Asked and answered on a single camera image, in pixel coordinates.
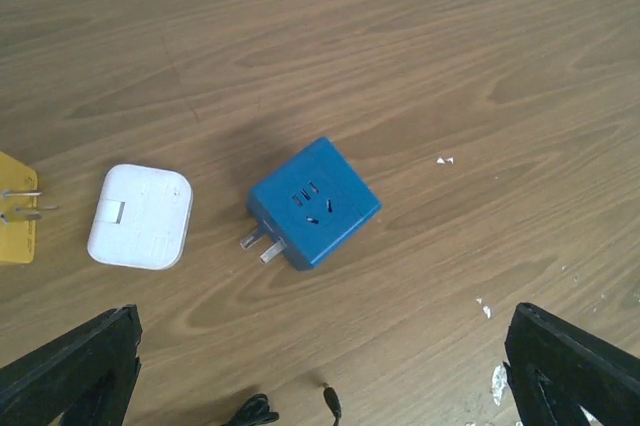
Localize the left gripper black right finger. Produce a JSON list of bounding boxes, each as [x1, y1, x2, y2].
[[505, 303, 639, 425]]

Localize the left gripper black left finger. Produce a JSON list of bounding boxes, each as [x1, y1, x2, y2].
[[1, 304, 142, 425]]

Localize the white cube adapter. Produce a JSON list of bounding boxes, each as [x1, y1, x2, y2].
[[87, 164, 193, 271]]

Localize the yellow cube socket adapter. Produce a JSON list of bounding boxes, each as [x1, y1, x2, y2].
[[1, 152, 56, 265]]

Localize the blue cube adapter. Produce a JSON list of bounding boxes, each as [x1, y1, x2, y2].
[[241, 137, 382, 271]]

